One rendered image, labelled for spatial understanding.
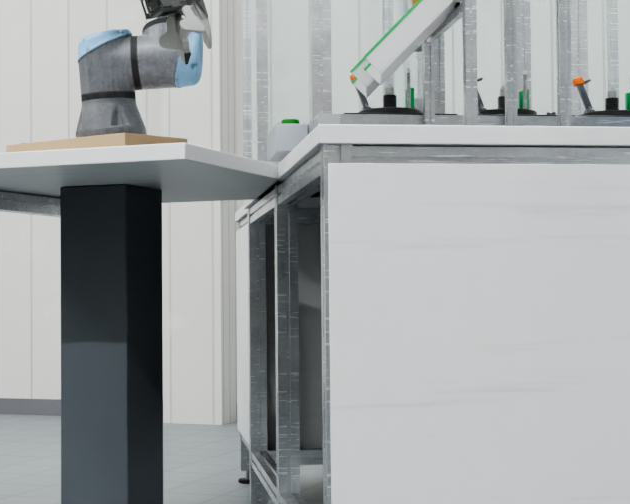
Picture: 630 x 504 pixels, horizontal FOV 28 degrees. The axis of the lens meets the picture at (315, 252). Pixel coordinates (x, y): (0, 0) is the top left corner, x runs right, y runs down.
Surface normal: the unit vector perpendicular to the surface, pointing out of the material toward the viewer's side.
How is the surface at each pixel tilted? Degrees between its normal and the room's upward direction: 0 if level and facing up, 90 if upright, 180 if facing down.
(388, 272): 90
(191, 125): 90
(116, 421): 90
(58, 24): 90
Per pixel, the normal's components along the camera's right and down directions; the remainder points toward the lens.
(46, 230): -0.35, -0.03
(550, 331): 0.13, -0.04
